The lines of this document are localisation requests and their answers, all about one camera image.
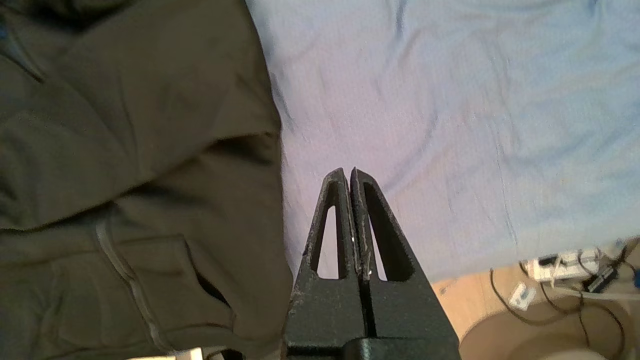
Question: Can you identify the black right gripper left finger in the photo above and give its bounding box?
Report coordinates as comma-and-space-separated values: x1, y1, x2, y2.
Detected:
284, 168, 368, 360

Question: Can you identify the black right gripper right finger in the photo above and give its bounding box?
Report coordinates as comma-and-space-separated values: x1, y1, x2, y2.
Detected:
350, 167, 459, 342

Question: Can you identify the black garment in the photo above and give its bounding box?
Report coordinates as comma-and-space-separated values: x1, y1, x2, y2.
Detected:
0, 0, 295, 360

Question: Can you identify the small white plug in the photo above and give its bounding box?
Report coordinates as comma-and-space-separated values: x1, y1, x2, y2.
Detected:
509, 282, 539, 310

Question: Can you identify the round beige object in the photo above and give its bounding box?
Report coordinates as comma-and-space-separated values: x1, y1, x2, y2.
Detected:
458, 299, 640, 360

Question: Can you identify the white power strip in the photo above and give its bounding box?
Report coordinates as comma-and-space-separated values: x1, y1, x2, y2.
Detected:
525, 249, 603, 282

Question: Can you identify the black power adapter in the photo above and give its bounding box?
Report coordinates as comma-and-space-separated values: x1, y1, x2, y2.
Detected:
586, 265, 622, 294

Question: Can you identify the blue bed sheet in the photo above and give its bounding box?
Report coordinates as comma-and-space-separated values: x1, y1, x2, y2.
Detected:
244, 0, 640, 286

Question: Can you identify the thin black floor cable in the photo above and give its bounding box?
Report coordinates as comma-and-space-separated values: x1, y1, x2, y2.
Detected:
489, 268, 583, 327
577, 250, 628, 360

